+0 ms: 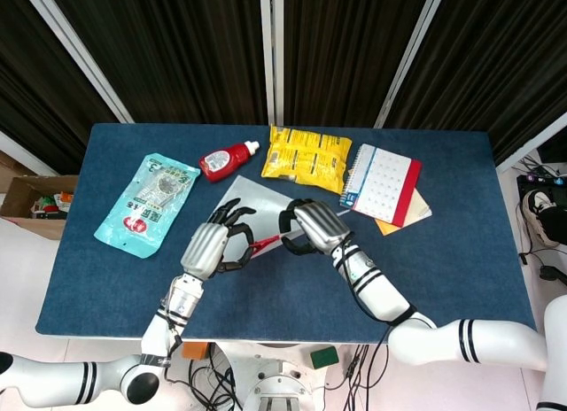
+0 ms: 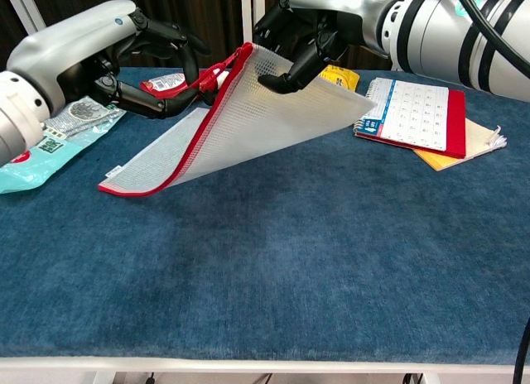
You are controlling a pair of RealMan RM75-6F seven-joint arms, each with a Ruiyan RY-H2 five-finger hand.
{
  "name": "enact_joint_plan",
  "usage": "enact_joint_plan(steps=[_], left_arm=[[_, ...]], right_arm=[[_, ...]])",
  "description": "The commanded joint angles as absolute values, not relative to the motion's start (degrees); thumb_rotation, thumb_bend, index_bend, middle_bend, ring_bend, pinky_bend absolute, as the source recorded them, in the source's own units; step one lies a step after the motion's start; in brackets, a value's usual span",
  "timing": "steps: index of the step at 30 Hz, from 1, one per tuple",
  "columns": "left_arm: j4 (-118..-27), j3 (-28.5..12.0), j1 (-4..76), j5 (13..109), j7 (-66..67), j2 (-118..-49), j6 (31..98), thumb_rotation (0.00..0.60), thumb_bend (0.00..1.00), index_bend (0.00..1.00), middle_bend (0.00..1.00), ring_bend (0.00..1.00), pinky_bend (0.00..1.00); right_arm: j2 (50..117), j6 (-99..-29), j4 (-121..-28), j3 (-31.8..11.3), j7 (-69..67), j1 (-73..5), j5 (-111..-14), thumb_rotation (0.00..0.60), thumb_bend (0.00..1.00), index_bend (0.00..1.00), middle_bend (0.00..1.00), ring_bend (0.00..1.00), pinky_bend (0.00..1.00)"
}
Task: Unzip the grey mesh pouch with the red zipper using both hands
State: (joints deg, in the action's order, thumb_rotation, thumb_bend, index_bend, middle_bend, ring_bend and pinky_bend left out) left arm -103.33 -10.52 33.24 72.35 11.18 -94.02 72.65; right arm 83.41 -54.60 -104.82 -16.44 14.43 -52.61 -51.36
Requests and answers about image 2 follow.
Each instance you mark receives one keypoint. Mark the yellow notepad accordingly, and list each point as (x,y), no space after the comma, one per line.
(476,140)

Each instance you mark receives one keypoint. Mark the white frame post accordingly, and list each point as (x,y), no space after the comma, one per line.
(29,7)
(248,11)

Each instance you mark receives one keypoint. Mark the spiral desk calendar red base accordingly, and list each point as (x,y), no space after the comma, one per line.
(414,115)

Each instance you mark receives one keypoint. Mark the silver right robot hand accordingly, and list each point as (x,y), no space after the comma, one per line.
(352,11)

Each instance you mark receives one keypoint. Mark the blue table cloth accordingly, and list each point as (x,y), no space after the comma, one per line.
(290,255)

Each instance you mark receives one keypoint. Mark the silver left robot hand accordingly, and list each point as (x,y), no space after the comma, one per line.
(54,53)

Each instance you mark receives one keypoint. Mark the white mesh zipper pouch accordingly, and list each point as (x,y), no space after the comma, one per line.
(256,123)

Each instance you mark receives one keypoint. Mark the white table frame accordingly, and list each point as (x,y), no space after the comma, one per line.
(290,366)

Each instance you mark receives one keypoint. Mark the dark curtain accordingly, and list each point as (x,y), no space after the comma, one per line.
(215,7)

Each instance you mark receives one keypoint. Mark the red ketchup bottle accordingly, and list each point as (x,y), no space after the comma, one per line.
(165,83)

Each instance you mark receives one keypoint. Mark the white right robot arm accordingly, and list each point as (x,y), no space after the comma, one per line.
(435,36)

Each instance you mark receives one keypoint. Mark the yellow snack bag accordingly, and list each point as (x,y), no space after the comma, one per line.
(343,78)

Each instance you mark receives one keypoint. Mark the teal cleaning cloth package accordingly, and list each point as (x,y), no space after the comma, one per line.
(25,173)

